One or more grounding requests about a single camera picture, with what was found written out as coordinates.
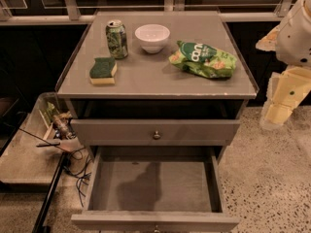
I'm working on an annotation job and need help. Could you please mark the white ceramic bowl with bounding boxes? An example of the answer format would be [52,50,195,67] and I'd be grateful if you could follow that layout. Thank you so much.
[135,24,170,53]

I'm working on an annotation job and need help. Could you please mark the open middle grey drawer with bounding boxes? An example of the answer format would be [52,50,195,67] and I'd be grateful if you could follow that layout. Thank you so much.
[71,147,239,233]

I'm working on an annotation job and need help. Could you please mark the black cables on floor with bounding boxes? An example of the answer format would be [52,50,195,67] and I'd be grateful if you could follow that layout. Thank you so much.
[61,145,94,209]

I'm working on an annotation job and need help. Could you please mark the green rice chip bag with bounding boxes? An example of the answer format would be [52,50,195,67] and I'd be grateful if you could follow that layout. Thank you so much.
[169,41,237,79]

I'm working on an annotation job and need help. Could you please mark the clear plastic bin with clutter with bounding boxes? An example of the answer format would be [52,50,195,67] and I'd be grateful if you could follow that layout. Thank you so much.
[25,92,83,155]

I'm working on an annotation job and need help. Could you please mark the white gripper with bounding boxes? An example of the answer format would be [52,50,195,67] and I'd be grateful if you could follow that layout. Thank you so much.
[256,0,311,130]

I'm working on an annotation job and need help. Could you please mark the grey drawer cabinet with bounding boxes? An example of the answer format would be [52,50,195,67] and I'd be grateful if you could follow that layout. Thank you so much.
[53,10,260,233]

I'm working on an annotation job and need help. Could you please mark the closed upper grey drawer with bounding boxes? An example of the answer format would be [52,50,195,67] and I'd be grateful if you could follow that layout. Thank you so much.
[71,119,240,147]

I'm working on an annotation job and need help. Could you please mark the metal window railing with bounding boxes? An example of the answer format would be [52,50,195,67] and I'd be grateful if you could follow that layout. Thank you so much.
[0,0,297,25]

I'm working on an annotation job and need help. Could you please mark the green soda can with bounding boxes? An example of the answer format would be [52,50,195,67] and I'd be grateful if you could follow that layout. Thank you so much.
[105,19,128,59]

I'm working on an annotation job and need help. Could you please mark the green yellow sponge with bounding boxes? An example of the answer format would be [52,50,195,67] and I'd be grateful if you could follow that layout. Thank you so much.
[89,57,117,85]

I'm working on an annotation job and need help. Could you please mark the round metal drawer knob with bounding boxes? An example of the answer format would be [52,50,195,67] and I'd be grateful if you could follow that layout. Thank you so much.
[153,131,161,140]

